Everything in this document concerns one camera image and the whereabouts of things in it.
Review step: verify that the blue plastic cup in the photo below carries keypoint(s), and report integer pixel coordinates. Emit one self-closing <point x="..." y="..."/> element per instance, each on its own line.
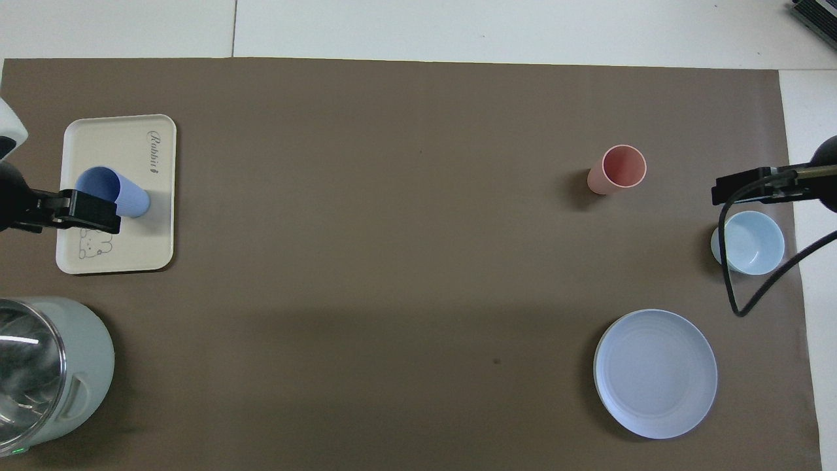
<point x="131" y="199"/>

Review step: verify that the light blue bowl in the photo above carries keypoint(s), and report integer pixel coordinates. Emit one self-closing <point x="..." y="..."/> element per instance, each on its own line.
<point x="755" y="242"/>

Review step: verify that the pink plastic cup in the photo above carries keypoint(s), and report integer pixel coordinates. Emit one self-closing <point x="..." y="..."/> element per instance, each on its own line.
<point x="621" y="167"/>

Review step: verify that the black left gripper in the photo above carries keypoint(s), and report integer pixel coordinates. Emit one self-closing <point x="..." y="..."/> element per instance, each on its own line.
<point x="16" y="203"/>

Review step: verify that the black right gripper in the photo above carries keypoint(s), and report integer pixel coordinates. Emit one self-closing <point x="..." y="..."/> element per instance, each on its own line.
<point x="827" y="176"/>

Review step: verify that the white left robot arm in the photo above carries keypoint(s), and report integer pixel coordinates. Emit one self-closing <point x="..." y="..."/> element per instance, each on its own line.
<point x="10" y="124"/>

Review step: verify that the brown table mat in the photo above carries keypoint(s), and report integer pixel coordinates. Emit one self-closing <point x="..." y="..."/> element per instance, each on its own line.
<point x="392" y="261"/>

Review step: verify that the glass pot lid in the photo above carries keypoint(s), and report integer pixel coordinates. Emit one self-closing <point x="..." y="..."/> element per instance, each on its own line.
<point x="29" y="373"/>

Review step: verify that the dark laptop corner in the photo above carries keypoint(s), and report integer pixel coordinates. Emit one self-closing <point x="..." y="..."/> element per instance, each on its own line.
<point x="817" y="13"/>

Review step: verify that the pale green cooking pot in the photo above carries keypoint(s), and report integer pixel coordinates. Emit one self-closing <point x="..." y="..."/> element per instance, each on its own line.
<point x="85" y="366"/>

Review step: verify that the blue round plate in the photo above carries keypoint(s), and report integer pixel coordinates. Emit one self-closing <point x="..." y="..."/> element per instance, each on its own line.
<point x="654" y="373"/>

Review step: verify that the cream rectangular tray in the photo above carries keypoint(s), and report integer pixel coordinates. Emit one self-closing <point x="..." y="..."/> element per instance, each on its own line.
<point x="140" y="242"/>

